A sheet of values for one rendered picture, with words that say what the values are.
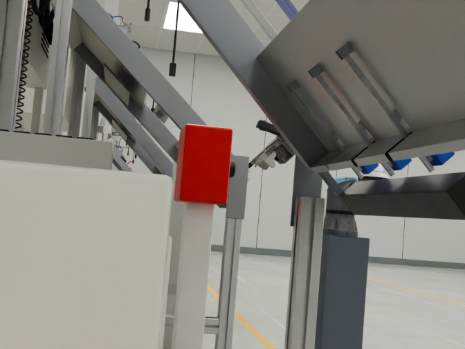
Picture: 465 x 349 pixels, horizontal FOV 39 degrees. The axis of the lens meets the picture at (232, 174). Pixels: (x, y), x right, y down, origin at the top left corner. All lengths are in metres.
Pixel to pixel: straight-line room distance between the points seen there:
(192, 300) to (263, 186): 8.74
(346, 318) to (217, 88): 7.79
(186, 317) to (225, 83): 8.86
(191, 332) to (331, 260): 1.22
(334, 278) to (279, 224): 7.63
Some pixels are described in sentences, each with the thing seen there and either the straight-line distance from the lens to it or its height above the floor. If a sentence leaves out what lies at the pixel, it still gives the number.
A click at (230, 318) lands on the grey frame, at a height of 0.32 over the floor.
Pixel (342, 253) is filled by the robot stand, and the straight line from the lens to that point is 2.55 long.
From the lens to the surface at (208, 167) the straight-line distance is 1.34.
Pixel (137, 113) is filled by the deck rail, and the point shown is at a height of 0.94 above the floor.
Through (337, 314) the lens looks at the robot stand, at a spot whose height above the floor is 0.25.
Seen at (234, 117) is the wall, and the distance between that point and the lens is 10.10.
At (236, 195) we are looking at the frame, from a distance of 1.75.
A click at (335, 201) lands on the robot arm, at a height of 0.68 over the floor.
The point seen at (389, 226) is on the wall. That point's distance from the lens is 10.75.
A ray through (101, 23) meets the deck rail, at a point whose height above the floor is 1.08.
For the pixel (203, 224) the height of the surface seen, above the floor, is 0.58.
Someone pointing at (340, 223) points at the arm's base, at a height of 0.60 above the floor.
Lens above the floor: 0.60
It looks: 3 degrees up
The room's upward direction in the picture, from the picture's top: 5 degrees clockwise
